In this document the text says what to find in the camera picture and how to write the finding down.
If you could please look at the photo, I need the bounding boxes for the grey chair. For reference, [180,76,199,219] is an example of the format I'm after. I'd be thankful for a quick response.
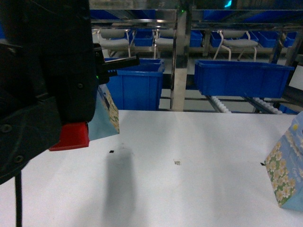
[92,28,131,57]
[213,30,258,62]
[153,29,175,59]

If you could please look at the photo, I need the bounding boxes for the steel rack post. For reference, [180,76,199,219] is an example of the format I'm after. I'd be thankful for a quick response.
[171,9,191,112]

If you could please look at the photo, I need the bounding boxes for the large blue floor crate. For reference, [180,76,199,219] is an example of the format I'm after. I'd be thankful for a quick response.
[107,59,165,111]

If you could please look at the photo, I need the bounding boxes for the grey chair left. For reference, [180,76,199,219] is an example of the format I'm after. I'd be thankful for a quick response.
[92,28,131,57]

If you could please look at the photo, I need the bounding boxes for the blue crate on roller rack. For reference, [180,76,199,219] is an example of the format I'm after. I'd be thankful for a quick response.
[194,60,294,98]

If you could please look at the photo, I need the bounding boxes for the grey chair right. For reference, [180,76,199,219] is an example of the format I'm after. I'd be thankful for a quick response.
[213,30,258,62]

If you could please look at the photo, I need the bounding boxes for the flower gift bag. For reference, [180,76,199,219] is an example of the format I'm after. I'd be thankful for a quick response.
[264,112,303,211]
[88,84,120,141]

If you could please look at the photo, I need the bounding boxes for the grey chair middle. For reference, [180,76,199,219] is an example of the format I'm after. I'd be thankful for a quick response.
[153,29,175,59]

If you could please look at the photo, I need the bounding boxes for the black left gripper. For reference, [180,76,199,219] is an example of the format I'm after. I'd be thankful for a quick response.
[0,0,140,183]

